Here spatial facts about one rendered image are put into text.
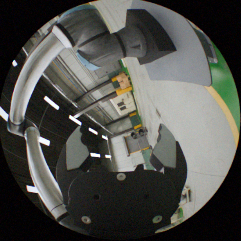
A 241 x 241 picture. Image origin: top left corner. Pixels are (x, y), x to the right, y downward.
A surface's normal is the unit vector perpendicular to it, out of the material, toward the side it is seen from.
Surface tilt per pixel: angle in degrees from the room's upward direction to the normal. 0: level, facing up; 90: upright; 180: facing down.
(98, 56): 86
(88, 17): 109
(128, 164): 90
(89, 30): 94
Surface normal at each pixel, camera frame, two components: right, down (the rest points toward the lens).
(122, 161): -0.34, -0.47
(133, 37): -0.23, 0.73
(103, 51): 0.31, 0.85
